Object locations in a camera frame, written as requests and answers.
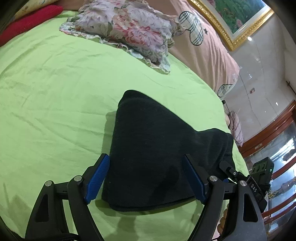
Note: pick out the red folded blanket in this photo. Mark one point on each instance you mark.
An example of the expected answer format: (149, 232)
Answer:
(30, 21)

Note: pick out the floral ruffled pillow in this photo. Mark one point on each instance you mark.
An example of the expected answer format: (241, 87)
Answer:
(134, 26)

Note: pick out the gold framed painting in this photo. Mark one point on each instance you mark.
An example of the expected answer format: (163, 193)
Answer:
(234, 20)

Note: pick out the yellow cartoon quilt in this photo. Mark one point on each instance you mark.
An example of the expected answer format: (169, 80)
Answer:
(31, 6)

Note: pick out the right hand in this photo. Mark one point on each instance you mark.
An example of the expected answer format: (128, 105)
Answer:
(221, 224)

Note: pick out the black pants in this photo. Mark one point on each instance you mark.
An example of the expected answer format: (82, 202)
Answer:
(147, 148)

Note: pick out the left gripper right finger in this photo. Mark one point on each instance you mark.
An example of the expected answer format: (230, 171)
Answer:
(244, 220)

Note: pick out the wooden glass cabinet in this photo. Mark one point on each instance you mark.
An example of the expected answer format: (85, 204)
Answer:
(276, 141)

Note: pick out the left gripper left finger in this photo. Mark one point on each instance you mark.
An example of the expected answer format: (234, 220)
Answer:
(48, 220)

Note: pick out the right camera box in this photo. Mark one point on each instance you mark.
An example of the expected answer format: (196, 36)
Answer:
(262, 171)

